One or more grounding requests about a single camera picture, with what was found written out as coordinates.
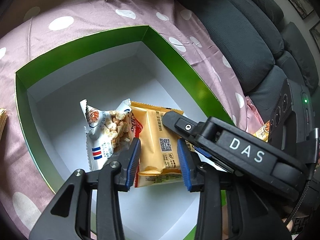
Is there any yellow orange snack packet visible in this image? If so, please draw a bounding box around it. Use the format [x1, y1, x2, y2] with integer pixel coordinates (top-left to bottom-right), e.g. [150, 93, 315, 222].
[131, 101, 181, 177]

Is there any white peanut snack packet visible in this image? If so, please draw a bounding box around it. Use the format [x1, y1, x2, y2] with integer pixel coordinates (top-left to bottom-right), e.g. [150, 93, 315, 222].
[80, 99, 135, 171]

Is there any red white snack packet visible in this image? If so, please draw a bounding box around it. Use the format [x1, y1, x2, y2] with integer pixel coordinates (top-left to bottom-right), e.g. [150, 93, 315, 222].
[135, 124, 181, 187]

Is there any cracker pack green label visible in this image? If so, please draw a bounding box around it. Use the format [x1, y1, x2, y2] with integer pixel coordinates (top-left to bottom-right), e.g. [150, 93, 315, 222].
[0, 108, 8, 139]

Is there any dark grey sofa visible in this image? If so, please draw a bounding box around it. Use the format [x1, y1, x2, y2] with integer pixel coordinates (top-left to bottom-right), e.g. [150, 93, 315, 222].
[179, 0, 319, 120]

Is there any pink polka dot deer cloth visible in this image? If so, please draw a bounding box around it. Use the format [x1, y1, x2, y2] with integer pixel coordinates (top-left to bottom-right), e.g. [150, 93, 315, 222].
[1, 0, 264, 237]

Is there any black camera device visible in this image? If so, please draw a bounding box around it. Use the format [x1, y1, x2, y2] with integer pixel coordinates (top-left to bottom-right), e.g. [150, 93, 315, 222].
[268, 79, 315, 157]

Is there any wall picture frame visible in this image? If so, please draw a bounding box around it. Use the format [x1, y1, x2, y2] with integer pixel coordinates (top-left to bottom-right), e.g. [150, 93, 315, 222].
[268, 0, 320, 48]

